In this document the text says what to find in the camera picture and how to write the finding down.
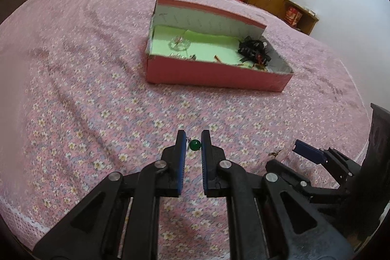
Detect red braided cord bracelet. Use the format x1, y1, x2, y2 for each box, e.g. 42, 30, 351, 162
237, 54, 271, 70

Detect green bead earring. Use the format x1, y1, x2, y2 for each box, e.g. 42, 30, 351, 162
187, 138, 202, 152

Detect black feather hair accessory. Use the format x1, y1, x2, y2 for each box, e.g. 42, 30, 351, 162
237, 36, 271, 65

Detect small gold earrings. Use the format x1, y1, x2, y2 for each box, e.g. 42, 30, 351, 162
268, 150, 282, 158

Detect red gift box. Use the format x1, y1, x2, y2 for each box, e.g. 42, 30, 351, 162
284, 6, 303, 27

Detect pink floral bedspread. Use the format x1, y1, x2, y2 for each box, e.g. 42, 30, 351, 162
1, 0, 370, 248

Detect pink cardboard box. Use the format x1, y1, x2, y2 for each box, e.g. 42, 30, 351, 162
146, 0, 293, 92

